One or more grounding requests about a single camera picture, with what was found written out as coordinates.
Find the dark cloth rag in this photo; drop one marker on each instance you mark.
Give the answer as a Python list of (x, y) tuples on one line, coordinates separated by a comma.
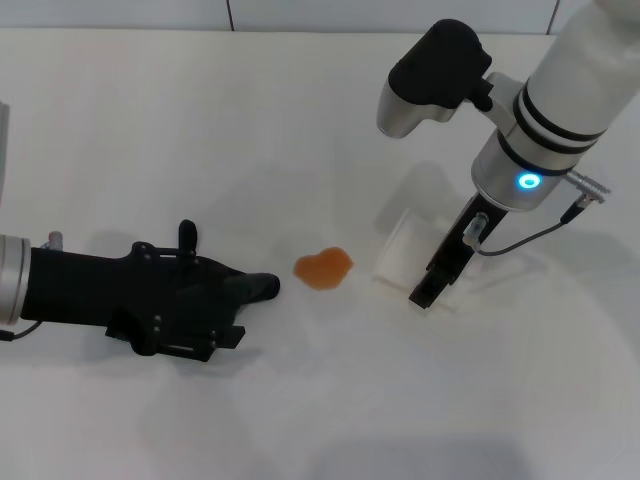
[(255, 287)]

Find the right wrist camera housing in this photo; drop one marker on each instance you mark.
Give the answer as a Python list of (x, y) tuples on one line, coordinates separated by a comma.
[(435, 65)]

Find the white paper cup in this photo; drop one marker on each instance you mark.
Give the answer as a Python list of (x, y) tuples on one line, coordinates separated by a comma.
[(400, 250)]

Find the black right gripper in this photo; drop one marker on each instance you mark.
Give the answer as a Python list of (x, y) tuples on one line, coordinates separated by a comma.
[(470, 240)]

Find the orange brown liquid stain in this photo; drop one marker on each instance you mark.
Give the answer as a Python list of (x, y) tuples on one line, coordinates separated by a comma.
[(322, 270)]

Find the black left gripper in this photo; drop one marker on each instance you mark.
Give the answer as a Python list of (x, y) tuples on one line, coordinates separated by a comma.
[(90, 285)]

